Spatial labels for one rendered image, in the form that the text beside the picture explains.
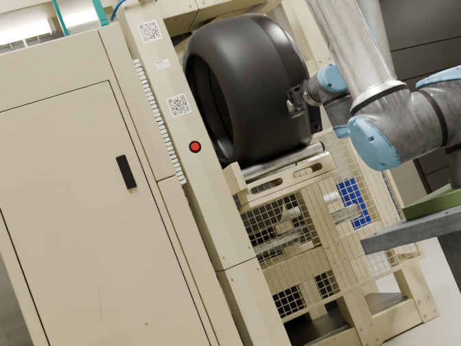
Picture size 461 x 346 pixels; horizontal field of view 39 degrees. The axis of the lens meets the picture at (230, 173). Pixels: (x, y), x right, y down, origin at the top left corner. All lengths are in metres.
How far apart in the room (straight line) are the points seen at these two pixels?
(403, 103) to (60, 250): 0.84
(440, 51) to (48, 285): 9.54
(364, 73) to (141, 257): 0.68
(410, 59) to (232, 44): 7.77
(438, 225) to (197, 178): 1.03
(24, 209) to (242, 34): 1.16
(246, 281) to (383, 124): 0.94
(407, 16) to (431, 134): 8.77
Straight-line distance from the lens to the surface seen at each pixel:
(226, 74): 2.20
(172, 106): 2.31
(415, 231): 1.53
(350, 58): 1.60
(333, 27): 1.63
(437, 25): 10.80
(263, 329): 2.29
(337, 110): 1.90
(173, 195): 1.41
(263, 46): 2.25
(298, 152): 2.31
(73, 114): 1.42
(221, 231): 2.26
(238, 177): 2.18
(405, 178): 8.94
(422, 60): 10.11
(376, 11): 1.86
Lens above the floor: 0.75
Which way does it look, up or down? 5 degrees up
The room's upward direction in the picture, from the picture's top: 22 degrees counter-clockwise
